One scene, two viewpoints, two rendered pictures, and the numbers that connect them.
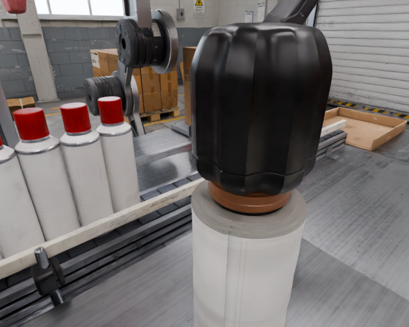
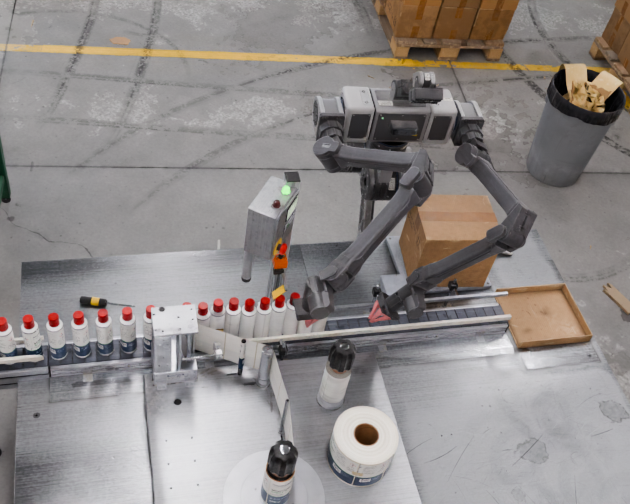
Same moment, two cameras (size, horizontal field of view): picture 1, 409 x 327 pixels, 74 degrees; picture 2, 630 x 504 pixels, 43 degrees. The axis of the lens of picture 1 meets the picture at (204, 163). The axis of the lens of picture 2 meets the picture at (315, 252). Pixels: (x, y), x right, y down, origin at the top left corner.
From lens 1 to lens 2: 2.42 m
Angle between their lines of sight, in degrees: 26
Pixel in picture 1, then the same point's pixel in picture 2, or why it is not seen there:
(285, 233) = (338, 378)
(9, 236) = (274, 330)
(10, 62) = not seen: outside the picture
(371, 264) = (410, 406)
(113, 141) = not seen: hidden behind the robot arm
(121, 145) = not seen: hidden behind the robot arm
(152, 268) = (317, 362)
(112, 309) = (299, 370)
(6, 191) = (280, 319)
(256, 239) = (332, 376)
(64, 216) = (292, 328)
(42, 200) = (288, 321)
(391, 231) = (440, 400)
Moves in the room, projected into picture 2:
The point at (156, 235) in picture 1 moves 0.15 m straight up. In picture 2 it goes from (325, 346) to (332, 321)
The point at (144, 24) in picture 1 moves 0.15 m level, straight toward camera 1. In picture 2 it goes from (383, 181) to (374, 206)
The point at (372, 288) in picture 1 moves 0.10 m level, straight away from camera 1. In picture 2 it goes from (387, 408) to (413, 401)
